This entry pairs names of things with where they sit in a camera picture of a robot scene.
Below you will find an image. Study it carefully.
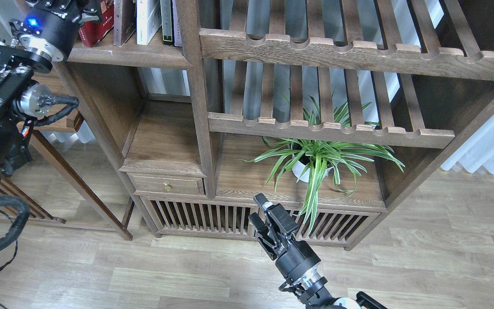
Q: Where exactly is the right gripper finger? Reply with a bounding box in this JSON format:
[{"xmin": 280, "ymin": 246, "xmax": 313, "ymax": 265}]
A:
[
  {"xmin": 248, "ymin": 213, "xmax": 266, "ymax": 232},
  {"xmin": 253, "ymin": 193, "xmax": 274, "ymax": 212}
]

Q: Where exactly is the white plant pot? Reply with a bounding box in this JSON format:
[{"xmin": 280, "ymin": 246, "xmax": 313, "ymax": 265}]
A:
[{"xmin": 291, "ymin": 153, "xmax": 333, "ymax": 183}]

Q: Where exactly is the white upright book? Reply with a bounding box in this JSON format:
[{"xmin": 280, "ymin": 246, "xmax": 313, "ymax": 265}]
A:
[{"xmin": 136, "ymin": 0, "xmax": 162, "ymax": 45}]

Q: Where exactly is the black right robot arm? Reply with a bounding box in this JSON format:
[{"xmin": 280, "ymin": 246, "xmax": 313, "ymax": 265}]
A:
[{"xmin": 249, "ymin": 193, "xmax": 385, "ymax": 309}]

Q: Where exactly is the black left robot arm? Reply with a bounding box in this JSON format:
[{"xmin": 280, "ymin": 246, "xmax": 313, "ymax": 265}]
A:
[{"xmin": 0, "ymin": 0, "xmax": 102, "ymax": 251}]

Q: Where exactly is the green spider plant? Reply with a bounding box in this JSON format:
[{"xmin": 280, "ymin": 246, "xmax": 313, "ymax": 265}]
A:
[{"xmin": 242, "ymin": 91, "xmax": 405, "ymax": 236}]

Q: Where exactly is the dark green upright book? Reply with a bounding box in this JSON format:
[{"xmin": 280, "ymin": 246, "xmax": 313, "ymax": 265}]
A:
[{"xmin": 160, "ymin": 0, "xmax": 174, "ymax": 46}]

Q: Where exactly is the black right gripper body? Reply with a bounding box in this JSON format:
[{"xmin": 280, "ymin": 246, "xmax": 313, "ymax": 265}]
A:
[{"xmin": 257, "ymin": 204, "xmax": 323, "ymax": 293}]

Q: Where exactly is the dark wooden bookshelf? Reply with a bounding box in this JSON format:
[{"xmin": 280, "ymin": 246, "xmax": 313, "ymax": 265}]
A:
[{"xmin": 55, "ymin": 0, "xmax": 494, "ymax": 250}]

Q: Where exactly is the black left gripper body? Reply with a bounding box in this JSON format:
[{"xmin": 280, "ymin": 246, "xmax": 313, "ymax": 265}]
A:
[{"xmin": 9, "ymin": 0, "xmax": 102, "ymax": 61}]

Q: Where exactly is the wooden side table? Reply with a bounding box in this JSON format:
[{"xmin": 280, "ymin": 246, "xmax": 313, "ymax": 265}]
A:
[{"xmin": 0, "ymin": 43, "xmax": 134, "ymax": 240}]

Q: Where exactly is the dark brown book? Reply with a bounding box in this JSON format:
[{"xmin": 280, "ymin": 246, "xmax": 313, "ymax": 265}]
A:
[{"xmin": 113, "ymin": 0, "xmax": 136, "ymax": 47}]

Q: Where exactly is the wooden slatted bench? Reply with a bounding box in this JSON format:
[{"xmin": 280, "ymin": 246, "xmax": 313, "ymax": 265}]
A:
[{"xmin": 0, "ymin": 176, "xmax": 66, "ymax": 227}]

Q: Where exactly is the red book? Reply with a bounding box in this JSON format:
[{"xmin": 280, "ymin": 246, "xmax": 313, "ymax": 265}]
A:
[{"xmin": 78, "ymin": 0, "xmax": 115, "ymax": 48}]

